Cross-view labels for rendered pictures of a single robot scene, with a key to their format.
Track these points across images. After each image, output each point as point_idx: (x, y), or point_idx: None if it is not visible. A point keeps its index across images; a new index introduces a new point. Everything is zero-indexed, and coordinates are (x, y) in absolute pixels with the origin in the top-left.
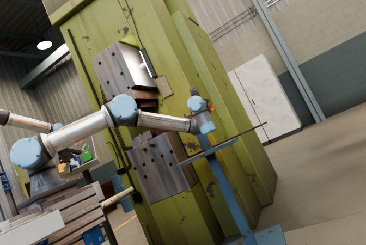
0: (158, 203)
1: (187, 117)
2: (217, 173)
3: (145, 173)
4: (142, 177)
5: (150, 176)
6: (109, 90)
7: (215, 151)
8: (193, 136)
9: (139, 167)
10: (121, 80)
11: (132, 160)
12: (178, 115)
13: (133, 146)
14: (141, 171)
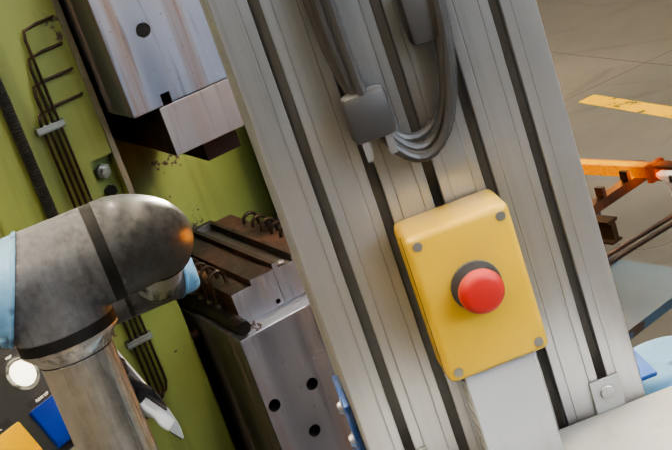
0: None
1: (595, 208)
2: None
3: (316, 416)
4: (301, 434)
5: (332, 426)
6: (146, 69)
7: (665, 311)
8: None
9: (291, 397)
10: (210, 31)
11: (263, 375)
12: None
13: (242, 314)
14: (299, 411)
